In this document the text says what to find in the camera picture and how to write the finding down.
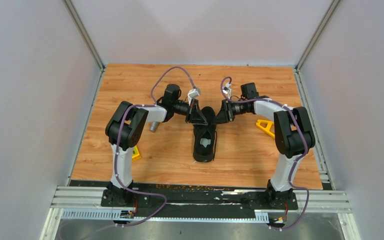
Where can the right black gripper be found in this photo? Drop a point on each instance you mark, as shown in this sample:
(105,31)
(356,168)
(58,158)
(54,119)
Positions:
(225,114)

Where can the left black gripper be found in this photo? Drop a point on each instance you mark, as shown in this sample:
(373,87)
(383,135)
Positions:
(194,115)

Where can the black shoelace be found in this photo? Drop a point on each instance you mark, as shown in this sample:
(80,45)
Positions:
(215,145)

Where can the black sneaker shoe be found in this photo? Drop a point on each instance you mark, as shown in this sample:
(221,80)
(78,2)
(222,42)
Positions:
(205,137)

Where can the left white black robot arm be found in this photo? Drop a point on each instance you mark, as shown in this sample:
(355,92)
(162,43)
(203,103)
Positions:
(125,128)

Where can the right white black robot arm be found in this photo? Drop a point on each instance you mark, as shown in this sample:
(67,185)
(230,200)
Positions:
(293,135)

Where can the silver microphone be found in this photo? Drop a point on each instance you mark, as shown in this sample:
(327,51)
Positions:
(154,126)

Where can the yellow triangular toy piece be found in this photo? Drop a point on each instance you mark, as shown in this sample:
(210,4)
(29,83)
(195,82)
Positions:
(265,126)

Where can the colourful toy block stack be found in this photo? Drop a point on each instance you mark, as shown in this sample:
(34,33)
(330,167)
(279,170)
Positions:
(136,155)

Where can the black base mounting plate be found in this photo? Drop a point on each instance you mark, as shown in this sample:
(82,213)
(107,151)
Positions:
(192,202)

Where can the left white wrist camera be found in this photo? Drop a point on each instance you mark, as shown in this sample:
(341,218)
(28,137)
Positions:
(193,94)

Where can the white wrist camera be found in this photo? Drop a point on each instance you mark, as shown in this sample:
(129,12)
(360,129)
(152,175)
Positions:
(193,94)
(227,91)

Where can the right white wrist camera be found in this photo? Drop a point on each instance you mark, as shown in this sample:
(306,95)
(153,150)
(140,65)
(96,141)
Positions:
(227,91)

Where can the aluminium frame rail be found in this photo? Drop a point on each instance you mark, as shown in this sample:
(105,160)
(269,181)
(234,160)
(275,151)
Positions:
(82,203)

